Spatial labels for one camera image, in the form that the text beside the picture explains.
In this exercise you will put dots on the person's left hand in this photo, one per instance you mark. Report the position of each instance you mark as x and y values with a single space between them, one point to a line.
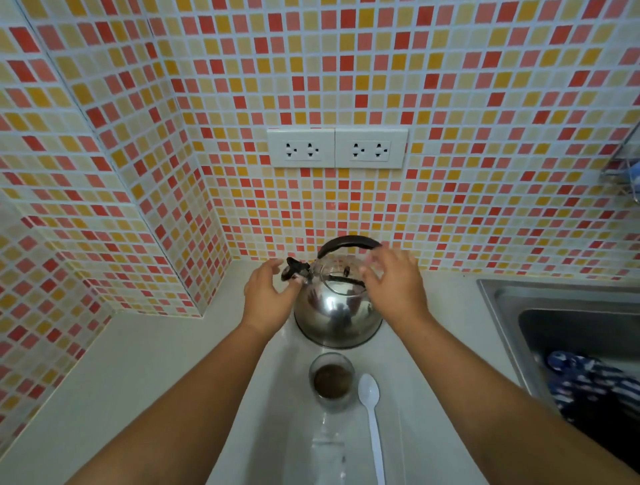
265 302

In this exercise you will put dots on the person's right hand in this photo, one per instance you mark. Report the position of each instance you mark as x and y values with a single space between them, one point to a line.
397 295

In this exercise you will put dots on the person's left thumb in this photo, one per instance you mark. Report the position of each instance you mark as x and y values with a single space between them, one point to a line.
294 291

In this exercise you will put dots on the person's right fingers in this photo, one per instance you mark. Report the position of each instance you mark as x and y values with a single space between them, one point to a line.
387 260

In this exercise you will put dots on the person's left forearm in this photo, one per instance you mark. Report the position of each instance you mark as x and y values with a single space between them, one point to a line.
200 409

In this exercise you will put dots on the person's right forearm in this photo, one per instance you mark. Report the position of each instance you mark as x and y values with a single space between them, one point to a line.
480 414

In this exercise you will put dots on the clear glass with brown powder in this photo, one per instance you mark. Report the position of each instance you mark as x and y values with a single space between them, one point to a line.
332 382

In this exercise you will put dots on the white plastic spoon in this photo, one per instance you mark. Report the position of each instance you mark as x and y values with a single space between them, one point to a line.
371 409

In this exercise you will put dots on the clear plastic wrapper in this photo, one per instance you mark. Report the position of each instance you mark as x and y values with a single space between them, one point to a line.
328 452

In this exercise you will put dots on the stainless steel sink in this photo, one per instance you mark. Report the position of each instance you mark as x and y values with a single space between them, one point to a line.
550 315

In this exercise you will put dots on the blue white patterned cloth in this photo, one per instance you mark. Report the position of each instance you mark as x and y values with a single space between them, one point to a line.
595 384

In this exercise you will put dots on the white double wall socket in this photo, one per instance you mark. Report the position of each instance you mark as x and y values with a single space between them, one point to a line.
301 148
371 149

